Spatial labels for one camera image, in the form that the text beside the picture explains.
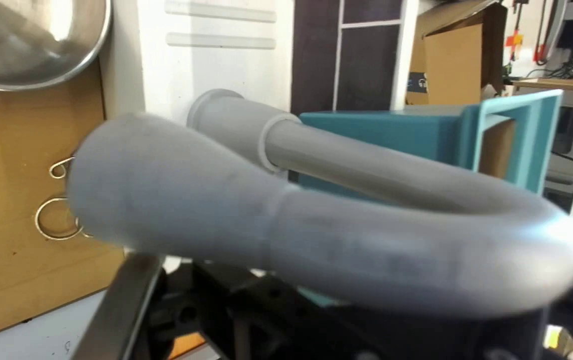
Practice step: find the stainless steel pot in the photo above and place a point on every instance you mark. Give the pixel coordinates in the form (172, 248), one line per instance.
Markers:
(27, 46)

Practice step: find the grey toy faucet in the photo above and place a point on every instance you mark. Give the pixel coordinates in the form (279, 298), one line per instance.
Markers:
(299, 233)

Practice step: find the teal planter box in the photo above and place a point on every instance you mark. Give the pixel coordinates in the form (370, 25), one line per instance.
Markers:
(393, 136)

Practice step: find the cardboard box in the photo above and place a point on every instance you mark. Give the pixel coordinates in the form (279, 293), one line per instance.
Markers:
(458, 60)

